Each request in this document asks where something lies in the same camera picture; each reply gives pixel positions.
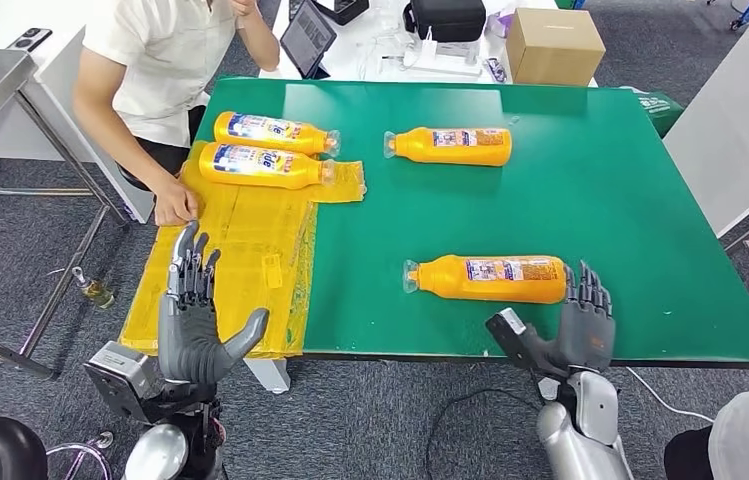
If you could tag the person's left hand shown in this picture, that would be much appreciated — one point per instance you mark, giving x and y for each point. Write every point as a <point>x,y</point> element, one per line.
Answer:
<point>243,6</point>

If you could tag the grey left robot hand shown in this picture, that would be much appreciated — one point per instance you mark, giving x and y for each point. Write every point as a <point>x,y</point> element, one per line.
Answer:
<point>192,344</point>

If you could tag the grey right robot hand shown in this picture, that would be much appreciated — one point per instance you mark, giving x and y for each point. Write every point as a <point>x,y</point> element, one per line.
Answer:
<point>586,338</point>

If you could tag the person's right hand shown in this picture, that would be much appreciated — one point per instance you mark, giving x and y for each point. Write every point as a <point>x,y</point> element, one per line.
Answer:
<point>175,202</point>

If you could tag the orange detergent bottle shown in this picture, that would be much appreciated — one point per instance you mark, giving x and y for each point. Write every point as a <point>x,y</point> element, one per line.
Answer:
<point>440,281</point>
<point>308,138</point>
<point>301,173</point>
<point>414,147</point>

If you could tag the person's right forearm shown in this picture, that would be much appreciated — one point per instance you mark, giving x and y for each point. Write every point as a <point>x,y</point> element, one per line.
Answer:
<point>116,146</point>

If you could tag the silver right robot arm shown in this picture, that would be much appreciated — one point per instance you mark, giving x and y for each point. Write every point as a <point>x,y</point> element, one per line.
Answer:
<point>579,424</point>

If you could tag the person's left forearm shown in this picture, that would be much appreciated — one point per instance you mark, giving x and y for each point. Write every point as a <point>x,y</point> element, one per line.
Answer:
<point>264,46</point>

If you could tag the small glass bottle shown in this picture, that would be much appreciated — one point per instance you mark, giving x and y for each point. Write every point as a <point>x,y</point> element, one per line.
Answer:
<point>99,295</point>

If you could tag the black tablet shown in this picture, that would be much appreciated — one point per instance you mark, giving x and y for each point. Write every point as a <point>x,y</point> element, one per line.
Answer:
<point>308,36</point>

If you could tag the white table leg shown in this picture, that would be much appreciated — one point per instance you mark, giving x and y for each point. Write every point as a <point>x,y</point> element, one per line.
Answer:
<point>270,378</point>

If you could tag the yellow taped cardboard mat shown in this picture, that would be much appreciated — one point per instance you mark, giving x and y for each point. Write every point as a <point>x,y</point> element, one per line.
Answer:
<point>235,265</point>

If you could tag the black flat device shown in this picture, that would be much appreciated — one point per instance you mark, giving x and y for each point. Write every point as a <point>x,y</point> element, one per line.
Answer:
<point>344,8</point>

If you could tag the black carry bag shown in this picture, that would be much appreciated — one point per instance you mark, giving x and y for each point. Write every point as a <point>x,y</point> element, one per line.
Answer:
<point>447,18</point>

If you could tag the black smartphone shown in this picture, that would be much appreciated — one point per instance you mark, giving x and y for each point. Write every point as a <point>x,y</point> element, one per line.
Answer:
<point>29,38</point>

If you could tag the clear bag with purple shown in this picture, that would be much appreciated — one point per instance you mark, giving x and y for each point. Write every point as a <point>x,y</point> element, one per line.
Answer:
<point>500,24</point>

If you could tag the small purple packet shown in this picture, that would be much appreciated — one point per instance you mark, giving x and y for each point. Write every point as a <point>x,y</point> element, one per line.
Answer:
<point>495,69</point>

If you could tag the large white table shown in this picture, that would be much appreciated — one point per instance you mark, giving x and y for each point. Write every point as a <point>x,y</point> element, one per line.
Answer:
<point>735,120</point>

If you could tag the brown cardboard box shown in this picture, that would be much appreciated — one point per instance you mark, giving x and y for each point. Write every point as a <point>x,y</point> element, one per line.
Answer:
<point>553,48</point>

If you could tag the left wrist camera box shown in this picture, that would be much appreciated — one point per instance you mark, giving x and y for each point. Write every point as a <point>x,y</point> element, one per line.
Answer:
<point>119,381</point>

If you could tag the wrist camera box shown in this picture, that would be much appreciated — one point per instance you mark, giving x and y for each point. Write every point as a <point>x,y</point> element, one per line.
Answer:
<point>119,381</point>
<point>503,328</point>

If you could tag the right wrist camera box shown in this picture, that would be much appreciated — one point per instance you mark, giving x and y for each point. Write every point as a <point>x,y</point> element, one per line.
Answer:
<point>503,328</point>

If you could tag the chrome caster frame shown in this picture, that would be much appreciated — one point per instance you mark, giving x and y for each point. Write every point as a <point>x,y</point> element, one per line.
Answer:
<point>105,440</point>

